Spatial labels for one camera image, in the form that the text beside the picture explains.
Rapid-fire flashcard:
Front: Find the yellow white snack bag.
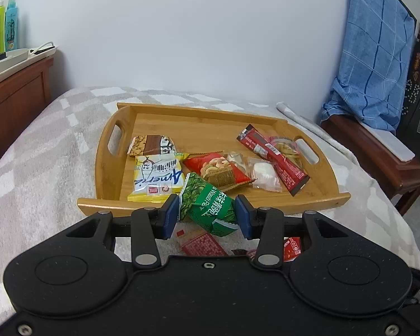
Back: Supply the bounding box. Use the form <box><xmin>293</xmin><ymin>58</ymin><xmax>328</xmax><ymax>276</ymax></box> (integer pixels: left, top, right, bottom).
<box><xmin>127</xmin><ymin>153</ymin><xmax>188</xmax><ymax>202</ymax></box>

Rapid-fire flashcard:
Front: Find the green pea snack bag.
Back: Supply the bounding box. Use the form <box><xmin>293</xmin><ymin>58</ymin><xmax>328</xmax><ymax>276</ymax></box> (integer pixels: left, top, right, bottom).
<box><xmin>180</xmin><ymin>172</ymin><xmax>239</xmax><ymax>237</ymax></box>

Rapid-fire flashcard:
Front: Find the clear packet white marshmallow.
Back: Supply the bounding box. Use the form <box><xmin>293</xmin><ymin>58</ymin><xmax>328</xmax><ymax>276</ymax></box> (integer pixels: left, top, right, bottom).
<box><xmin>246</xmin><ymin>157</ymin><xmax>282</xmax><ymax>193</ymax></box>

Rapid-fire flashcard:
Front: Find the red white cracker packet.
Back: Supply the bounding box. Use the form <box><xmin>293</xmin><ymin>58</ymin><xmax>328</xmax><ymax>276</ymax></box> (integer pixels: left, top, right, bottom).
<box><xmin>176</xmin><ymin>229</ymin><xmax>230</xmax><ymax>257</ymax></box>

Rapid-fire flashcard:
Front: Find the long red snack stick packet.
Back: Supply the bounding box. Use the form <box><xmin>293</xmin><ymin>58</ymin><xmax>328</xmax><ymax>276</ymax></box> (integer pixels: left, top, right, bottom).
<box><xmin>237</xmin><ymin>124</ymin><xmax>309</xmax><ymax>196</ymax></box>

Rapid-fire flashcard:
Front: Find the clear packet white candy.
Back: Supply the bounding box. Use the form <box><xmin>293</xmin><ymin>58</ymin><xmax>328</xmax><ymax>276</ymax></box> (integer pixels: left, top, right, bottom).
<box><xmin>227</xmin><ymin>152</ymin><xmax>248</xmax><ymax>174</ymax></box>

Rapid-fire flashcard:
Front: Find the red shrimp snack packet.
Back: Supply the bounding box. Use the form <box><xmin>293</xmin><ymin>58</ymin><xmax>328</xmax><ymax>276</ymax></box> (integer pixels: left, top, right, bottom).
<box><xmin>183</xmin><ymin>152</ymin><xmax>254</xmax><ymax>192</ymax></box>

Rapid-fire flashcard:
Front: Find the clear packet green snack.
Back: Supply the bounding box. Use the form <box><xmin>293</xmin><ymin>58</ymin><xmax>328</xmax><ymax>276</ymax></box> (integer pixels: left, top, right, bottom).
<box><xmin>269</xmin><ymin>137</ymin><xmax>303</xmax><ymax>169</ymax></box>

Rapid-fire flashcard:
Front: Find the brown nut bar packet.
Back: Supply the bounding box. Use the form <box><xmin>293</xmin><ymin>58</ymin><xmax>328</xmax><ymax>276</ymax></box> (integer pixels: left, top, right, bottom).
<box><xmin>127</xmin><ymin>134</ymin><xmax>177</xmax><ymax>157</ymax></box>

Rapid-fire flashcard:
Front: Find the bamboo serving tray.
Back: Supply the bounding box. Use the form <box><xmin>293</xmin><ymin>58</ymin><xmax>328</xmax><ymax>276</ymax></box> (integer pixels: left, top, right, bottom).
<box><xmin>77</xmin><ymin>102</ymin><xmax>351</xmax><ymax>217</ymax></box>

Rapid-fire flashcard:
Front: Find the grey white checked blanket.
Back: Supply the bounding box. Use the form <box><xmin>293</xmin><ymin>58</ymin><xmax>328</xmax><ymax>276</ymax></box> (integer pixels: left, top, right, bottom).
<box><xmin>0</xmin><ymin>87</ymin><xmax>420</xmax><ymax>324</ymax></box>

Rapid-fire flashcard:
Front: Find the dark wooden chair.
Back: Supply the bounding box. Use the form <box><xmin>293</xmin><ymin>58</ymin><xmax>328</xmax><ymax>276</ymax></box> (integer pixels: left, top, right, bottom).
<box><xmin>321</xmin><ymin>115</ymin><xmax>420</xmax><ymax>215</ymax></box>

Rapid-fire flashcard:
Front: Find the blue plaid cloth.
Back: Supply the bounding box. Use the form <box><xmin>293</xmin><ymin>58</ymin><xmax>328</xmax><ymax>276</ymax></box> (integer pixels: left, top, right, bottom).
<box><xmin>321</xmin><ymin>0</ymin><xmax>416</xmax><ymax>132</ymax></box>

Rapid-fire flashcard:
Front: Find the brown wooden cabinet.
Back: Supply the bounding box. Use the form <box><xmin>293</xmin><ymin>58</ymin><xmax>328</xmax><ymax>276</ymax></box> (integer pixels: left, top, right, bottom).
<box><xmin>0</xmin><ymin>58</ymin><xmax>53</xmax><ymax>159</ymax></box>

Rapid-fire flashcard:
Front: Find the beige plastic tray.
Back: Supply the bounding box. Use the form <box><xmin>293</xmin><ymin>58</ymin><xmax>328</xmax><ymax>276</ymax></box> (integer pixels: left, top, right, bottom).
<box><xmin>0</xmin><ymin>42</ymin><xmax>58</xmax><ymax>82</ymax></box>

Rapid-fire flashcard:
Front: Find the teal spray bottle right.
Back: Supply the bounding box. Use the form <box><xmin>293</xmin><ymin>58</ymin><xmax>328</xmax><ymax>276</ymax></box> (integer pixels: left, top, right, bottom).
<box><xmin>5</xmin><ymin>0</ymin><xmax>18</xmax><ymax>52</ymax></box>

